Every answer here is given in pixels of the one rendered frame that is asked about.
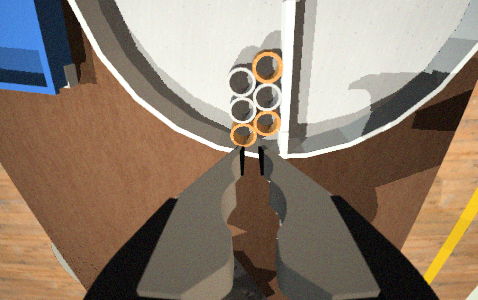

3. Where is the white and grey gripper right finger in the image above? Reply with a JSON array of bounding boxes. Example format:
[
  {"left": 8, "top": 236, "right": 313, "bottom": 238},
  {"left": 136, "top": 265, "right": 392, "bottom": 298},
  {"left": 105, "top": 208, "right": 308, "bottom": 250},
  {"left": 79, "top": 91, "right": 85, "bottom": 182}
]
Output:
[{"left": 258, "top": 145, "right": 440, "bottom": 300}]

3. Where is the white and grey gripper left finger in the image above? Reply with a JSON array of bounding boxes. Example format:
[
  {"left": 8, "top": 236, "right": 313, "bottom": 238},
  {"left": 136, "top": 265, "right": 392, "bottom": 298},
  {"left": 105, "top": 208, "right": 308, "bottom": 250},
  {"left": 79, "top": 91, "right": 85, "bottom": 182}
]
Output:
[{"left": 83, "top": 146, "right": 245, "bottom": 300}]

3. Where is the grey metal ring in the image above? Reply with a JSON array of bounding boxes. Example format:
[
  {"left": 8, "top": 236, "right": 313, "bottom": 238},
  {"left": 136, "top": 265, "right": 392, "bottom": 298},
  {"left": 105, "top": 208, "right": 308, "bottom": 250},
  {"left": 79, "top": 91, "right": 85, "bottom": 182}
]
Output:
[
  {"left": 229, "top": 94, "right": 256, "bottom": 124},
  {"left": 226, "top": 64, "right": 256, "bottom": 97},
  {"left": 253, "top": 81, "right": 282, "bottom": 111}
]

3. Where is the bronze bushing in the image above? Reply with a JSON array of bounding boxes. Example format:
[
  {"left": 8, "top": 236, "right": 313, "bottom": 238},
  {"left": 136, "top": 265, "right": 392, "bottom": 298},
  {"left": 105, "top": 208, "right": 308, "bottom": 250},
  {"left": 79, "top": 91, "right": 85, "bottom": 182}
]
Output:
[
  {"left": 252, "top": 49, "right": 283, "bottom": 83},
  {"left": 230, "top": 120, "right": 257, "bottom": 147},
  {"left": 253, "top": 108, "right": 281, "bottom": 136}
]

